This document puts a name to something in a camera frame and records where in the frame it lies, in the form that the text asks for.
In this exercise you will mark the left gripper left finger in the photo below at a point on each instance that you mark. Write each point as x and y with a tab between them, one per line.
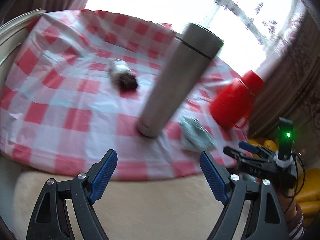
50	219

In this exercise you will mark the red thermos bottle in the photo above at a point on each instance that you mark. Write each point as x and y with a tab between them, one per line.
233	105

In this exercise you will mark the red white checkered tablecloth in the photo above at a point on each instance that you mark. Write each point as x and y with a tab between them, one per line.
61	112

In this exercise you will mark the person's right hand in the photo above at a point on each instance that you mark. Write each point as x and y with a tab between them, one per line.
292	211

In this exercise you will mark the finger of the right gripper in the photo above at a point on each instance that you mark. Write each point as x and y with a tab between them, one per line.
260	151
233	153

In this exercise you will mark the white lace curtain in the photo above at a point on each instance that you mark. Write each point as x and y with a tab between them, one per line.
265	19

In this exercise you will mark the black tracker with green light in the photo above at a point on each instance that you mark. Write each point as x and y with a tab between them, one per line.
285	138

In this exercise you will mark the brown patterned curtain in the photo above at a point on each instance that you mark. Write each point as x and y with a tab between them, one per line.
291	75

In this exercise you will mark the white tissue pack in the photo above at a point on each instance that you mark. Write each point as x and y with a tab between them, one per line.
116	68

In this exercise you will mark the stainless steel thermos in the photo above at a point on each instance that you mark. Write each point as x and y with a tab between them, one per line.
196	49

